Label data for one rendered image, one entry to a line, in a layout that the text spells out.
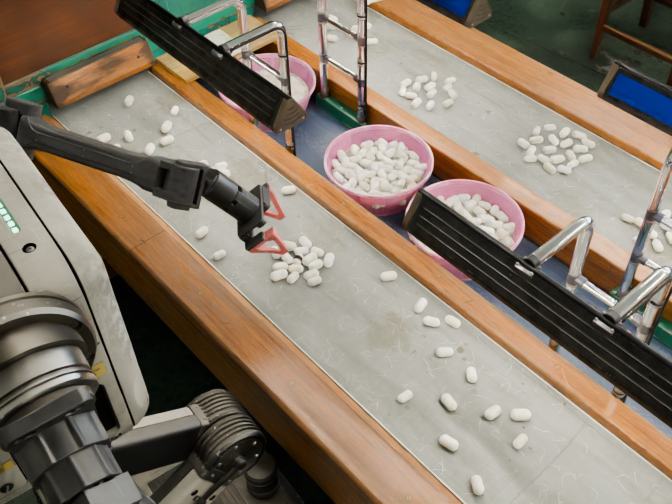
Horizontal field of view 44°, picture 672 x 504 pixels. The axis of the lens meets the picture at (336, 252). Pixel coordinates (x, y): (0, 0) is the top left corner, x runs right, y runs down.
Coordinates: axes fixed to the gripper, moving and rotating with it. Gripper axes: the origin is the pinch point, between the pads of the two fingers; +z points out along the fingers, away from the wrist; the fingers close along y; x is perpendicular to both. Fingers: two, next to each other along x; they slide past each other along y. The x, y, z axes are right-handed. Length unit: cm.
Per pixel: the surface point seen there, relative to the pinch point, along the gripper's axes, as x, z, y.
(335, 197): 0.7, 19.5, -24.4
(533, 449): 21, 40, 43
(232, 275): -19.8, 5.8, -5.4
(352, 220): 3.0, 21.4, -16.3
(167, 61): -30, -7, -84
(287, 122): 11.9, -9.4, -15.9
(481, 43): 38, 50, -82
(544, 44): 37, 148, -193
